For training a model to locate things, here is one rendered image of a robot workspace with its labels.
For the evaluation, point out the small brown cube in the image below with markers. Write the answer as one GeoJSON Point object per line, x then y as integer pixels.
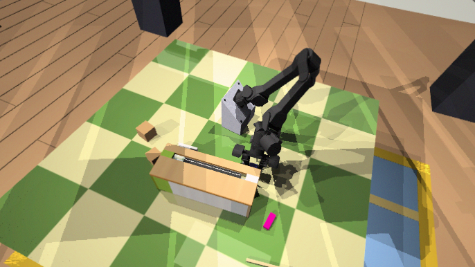
{"type": "Point", "coordinates": [146, 131]}

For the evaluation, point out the small magenta block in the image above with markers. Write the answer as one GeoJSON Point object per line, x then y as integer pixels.
{"type": "Point", "coordinates": [269, 220]}

